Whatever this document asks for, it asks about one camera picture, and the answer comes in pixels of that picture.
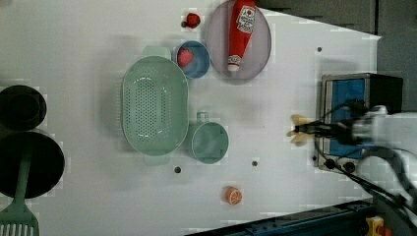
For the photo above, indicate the blue bowl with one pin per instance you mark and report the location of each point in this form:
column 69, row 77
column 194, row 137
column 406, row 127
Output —
column 200, row 64

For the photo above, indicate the orange slice toy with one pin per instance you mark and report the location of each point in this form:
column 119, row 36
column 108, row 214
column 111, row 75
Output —
column 233, row 196

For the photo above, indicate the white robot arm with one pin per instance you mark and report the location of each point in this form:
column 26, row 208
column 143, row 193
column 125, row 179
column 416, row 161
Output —
column 380, row 134

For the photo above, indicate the small black round pot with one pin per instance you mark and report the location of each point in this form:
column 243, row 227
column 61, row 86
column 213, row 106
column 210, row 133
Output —
column 22, row 108

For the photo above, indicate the grey round plate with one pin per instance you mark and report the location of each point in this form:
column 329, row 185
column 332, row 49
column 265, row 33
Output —
column 258, row 49

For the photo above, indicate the silver toaster oven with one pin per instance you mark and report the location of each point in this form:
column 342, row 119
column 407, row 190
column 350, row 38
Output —
column 366, row 90

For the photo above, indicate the large black round pan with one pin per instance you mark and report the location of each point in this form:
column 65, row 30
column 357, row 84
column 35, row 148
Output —
column 46, row 165

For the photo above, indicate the pink strawberry toy in bowl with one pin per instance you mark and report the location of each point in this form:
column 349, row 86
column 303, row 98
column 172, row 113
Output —
column 184, row 57

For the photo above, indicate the yellow plush banana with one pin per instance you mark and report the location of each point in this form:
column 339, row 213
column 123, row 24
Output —
column 299, row 138

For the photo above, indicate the green slotted spatula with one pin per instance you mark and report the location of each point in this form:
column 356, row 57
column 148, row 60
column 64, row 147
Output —
column 17, row 219

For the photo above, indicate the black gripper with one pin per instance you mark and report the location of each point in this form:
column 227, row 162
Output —
column 342, row 131

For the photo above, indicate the red ketchup bottle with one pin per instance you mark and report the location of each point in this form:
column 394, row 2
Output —
column 241, row 27

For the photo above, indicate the red strawberry toy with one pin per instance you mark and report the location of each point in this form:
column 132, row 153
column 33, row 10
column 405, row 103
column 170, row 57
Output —
column 192, row 21

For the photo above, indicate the green perforated colander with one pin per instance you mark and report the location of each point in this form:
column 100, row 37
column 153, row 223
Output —
column 154, row 105

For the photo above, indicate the green mug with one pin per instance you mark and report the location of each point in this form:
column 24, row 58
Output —
column 209, row 140

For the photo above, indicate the blue metal frame rail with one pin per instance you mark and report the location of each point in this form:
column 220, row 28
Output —
column 340, row 220

